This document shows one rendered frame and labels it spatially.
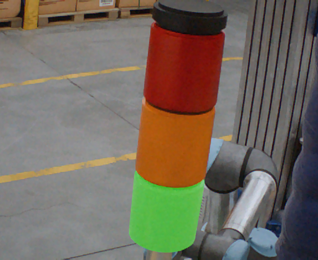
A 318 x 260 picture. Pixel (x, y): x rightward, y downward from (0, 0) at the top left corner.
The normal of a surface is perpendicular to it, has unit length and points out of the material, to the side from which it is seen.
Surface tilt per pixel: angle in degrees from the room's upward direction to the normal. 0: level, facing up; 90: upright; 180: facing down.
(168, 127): 90
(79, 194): 0
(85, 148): 0
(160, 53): 90
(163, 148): 90
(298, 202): 75
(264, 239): 8
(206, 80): 90
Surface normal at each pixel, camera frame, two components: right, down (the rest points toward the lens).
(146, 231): -0.48, 0.29
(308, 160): -0.90, -0.28
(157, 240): -0.24, 0.36
